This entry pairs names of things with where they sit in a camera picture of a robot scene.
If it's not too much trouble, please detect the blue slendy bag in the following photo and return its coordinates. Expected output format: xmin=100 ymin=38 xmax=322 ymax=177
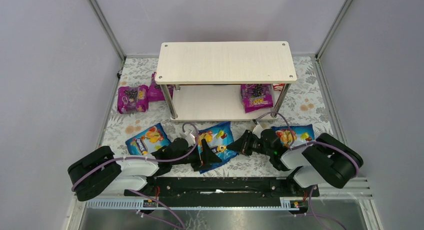
xmin=125 ymin=123 xmax=171 ymax=156
xmin=271 ymin=124 xmax=315 ymax=147
xmin=197 ymin=121 xmax=238 ymax=174

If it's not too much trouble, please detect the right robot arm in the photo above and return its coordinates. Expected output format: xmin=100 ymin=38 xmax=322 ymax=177
xmin=227 ymin=129 xmax=364 ymax=189

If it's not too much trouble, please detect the purple candy bag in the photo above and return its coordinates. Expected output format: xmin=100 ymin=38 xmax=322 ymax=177
xmin=240 ymin=84 xmax=274 ymax=113
xmin=147 ymin=72 xmax=165 ymax=102
xmin=117 ymin=85 xmax=149 ymax=114

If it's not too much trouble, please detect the floral patterned table mat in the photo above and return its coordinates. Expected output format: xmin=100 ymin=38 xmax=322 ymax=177
xmin=102 ymin=56 xmax=332 ymax=177

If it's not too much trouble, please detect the slotted cable duct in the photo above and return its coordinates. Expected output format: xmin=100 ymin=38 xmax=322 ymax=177
xmin=86 ymin=196 xmax=299 ymax=211

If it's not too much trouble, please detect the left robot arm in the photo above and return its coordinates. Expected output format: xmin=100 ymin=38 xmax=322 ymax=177
xmin=67 ymin=138 xmax=222 ymax=202

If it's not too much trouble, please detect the red white packet behind shelf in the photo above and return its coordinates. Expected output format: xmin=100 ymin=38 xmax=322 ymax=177
xmin=272 ymin=84 xmax=285 ymax=91

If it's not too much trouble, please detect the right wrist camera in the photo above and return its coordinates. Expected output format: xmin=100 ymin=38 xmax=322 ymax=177
xmin=252 ymin=119 xmax=264 ymax=136

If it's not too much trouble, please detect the white wooden two-tier shelf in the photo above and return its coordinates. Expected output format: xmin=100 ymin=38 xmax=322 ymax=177
xmin=155 ymin=41 xmax=298 ymax=122

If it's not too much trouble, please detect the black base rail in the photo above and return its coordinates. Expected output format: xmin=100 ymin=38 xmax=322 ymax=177
xmin=138 ymin=177 xmax=320 ymax=197

